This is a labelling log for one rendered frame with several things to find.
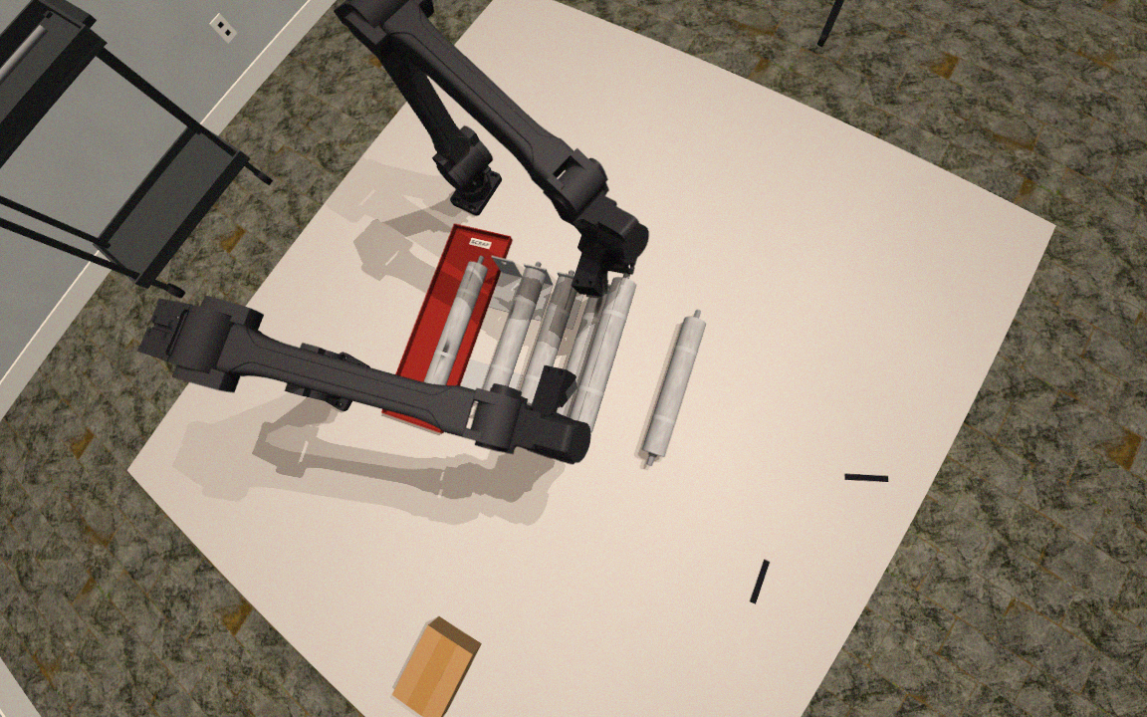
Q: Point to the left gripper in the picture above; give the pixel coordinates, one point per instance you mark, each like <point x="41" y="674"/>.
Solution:
<point x="621" y="268"/>

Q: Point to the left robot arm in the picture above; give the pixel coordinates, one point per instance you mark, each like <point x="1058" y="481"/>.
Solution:
<point x="578" y="195"/>

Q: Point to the brown cardboard box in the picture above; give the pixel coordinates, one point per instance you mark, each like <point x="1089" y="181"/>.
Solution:
<point x="436" y="669"/>

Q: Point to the red scrap tray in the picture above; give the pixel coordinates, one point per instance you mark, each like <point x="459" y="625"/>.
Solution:
<point x="465" y="244"/>

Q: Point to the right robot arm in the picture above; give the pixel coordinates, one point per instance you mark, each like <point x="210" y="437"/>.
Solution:
<point x="193" y="337"/>

